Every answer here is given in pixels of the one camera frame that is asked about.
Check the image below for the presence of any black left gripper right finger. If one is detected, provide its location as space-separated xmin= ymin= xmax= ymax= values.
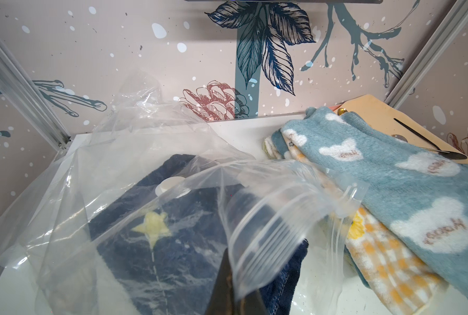
xmin=239 ymin=291 xmax=267 ymax=315

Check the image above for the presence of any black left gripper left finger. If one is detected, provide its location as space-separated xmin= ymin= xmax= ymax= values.
xmin=204 ymin=249 xmax=236 ymax=315

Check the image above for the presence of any navy blue star blanket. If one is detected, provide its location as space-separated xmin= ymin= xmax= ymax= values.
xmin=88 ymin=154 xmax=309 ymax=314

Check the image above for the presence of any clear plastic vacuum bag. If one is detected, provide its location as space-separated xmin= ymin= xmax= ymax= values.
xmin=0 ymin=77 xmax=366 ymax=314

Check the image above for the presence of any beige checkered blanket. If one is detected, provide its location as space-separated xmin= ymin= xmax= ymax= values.
xmin=280 ymin=129 xmax=447 ymax=315

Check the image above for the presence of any teal cloud pattern blanket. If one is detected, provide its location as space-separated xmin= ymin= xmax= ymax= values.
xmin=271 ymin=130 xmax=292 ymax=160

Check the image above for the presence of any light blue bear blanket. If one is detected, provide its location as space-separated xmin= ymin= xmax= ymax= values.
xmin=281 ymin=108 xmax=468 ymax=299

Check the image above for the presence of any white teal patterned blanket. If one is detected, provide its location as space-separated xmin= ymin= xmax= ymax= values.
xmin=262 ymin=136 xmax=283 ymax=160

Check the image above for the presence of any white vacuum bag valve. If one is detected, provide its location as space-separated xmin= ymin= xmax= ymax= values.
xmin=155 ymin=177 xmax=185 ymax=197

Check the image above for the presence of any rainbow metallic spoon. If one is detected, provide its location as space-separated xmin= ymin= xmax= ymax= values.
xmin=337 ymin=108 xmax=348 ymax=116

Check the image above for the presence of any silver spoon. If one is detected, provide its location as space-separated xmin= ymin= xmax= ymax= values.
xmin=391 ymin=135 xmax=408 ymax=143

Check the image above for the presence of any beige folded cloth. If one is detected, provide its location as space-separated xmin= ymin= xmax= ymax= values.
xmin=332 ymin=94 xmax=459 ymax=152

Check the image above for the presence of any black spoon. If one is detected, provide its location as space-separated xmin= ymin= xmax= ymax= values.
xmin=394 ymin=118 xmax=468 ymax=160

